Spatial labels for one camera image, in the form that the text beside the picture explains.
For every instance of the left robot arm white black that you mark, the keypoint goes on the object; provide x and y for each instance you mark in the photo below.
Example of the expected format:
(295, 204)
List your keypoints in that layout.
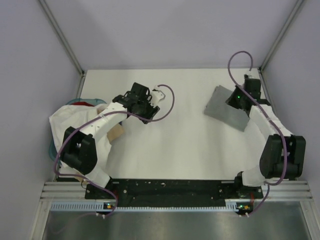
(69, 152)

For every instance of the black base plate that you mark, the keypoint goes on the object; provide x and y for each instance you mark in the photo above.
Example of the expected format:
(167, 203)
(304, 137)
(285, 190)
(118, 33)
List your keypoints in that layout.
(173, 192)

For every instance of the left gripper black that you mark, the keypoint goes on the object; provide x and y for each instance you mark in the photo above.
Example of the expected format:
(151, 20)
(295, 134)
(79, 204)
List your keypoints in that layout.
(152, 111)

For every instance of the white t-shirt with flower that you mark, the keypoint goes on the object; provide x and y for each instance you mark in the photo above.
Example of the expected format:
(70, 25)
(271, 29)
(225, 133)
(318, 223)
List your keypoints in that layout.
(75, 116)

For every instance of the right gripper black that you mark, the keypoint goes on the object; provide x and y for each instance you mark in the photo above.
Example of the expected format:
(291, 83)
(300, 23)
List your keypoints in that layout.
(230, 101)

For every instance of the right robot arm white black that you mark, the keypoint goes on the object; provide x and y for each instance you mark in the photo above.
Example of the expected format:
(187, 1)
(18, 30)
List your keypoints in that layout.
(283, 155)

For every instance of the grey slotted cable duct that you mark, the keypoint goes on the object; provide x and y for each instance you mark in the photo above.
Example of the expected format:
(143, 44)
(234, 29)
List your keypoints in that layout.
(105, 207)

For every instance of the left aluminium frame post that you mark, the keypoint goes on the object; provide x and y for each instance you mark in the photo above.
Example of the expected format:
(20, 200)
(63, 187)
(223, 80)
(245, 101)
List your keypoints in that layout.
(60, 36)

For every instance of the right aluminium frame post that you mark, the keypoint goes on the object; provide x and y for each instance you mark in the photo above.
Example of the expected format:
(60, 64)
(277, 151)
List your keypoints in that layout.
(297, 8)

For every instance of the grey t-shirt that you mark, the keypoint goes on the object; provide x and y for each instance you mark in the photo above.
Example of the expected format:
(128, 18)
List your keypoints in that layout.
(218, 109)

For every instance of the red t-shirt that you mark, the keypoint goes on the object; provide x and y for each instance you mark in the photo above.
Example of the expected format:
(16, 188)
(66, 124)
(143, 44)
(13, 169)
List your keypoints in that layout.
(83, 103)

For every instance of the teal plastic basket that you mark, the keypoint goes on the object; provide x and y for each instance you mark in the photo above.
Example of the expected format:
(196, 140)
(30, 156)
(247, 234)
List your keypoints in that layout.
(75, 101)

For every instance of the aluminium frame front rail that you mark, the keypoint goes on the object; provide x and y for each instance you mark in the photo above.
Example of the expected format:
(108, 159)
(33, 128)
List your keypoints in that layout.
(286, 191)

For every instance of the aluminium frame post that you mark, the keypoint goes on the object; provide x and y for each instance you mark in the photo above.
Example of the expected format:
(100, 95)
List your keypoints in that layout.
(60, 36)
(297, 8)

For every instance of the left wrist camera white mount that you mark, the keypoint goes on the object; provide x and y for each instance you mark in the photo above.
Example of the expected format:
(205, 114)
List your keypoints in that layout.
(156, 96)

